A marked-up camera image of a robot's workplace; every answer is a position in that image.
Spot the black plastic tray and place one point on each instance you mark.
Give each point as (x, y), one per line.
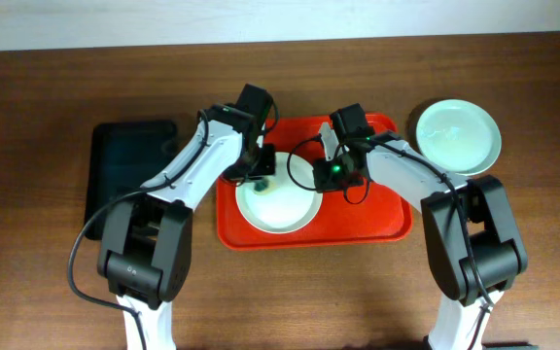
(123, 155)

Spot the mint green plate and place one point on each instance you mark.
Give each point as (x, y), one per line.
(459, 136)

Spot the red plastic tray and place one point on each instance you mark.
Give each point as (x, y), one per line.
(383, 217)

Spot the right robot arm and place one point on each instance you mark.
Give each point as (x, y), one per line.
(474, 247)

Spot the white plate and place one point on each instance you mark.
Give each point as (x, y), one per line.
(288, 208)

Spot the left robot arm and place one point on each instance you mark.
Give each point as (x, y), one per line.
(146, 245)

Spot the green yellow sponge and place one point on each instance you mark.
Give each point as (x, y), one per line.
(264, 186)

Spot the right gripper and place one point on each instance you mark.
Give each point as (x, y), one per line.
(332, 175)

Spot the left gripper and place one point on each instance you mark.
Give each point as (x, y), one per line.
(259, 165)

